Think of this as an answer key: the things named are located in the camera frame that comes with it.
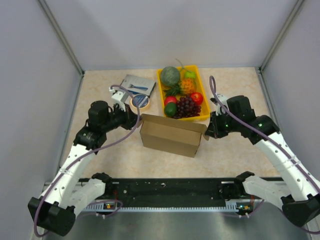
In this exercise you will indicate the red tomato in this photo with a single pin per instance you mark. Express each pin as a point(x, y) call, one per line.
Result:
point(170, 99)

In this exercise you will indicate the dark purple grapes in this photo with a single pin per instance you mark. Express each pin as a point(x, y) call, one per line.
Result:
point(187, 107)

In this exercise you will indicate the green apple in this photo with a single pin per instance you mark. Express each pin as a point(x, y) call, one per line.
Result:
point(190, 75)

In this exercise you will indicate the green avocado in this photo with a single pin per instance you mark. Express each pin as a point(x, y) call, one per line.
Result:
point(170, 109)

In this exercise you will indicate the green melon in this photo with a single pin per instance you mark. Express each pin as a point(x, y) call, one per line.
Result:
point(170, 76)

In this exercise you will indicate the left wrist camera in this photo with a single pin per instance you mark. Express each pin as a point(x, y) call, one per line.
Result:
point(119, 97)

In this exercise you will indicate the masking tape roll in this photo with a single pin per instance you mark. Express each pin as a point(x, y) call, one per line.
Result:
point(140, 101)

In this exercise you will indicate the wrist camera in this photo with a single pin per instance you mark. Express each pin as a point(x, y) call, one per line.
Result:
point(119, 97)
point(221, 104)

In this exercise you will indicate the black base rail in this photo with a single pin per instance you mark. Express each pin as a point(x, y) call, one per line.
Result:
point(176, 193)

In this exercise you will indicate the yellow plastic tray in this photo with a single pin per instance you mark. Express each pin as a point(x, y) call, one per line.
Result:
point(205, 108)

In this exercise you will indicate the small orange pineapple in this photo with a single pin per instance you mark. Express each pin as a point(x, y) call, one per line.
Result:
point(185, 87)

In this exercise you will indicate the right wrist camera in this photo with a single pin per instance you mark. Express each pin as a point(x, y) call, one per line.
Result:
point(221, 104)

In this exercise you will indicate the blue razor box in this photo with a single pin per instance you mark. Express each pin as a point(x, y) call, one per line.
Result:
point(138, 85)

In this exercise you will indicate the brown cardboard box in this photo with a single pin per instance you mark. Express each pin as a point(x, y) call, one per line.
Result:
point(171, 135)

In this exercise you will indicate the red apple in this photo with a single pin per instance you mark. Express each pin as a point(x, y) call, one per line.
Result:
point(197, 98)

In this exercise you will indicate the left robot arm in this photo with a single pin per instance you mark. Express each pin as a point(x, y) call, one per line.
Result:
point(58, 207)

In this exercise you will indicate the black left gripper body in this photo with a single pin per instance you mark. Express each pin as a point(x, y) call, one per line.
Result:
point(120, 118)

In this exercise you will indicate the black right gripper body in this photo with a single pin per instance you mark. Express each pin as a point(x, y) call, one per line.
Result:
point(222, 125)

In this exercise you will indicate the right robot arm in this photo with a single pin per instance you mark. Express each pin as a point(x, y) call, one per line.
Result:
point(270, 150)

